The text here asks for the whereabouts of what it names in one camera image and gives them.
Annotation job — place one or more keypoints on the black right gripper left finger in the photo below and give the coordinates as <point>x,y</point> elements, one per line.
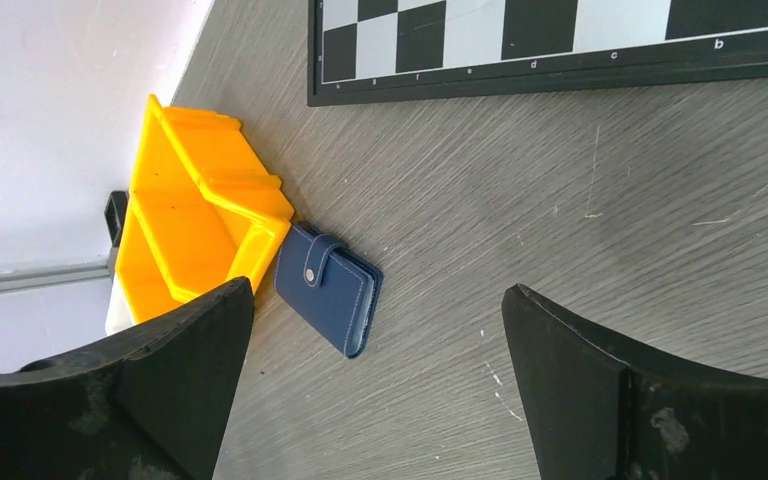
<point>150,402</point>

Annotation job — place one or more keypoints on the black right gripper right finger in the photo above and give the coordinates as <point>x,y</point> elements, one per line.
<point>601,405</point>

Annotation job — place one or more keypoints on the blue leather card holder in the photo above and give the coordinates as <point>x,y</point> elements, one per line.
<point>333,289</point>

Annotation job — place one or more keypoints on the white plastic bin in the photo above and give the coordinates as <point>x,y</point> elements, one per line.
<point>119,316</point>

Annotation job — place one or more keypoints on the orange plastic bin right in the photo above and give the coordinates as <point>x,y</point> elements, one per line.
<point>203,209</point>

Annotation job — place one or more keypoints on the black white chessboard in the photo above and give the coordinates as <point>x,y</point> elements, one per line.
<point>387,51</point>

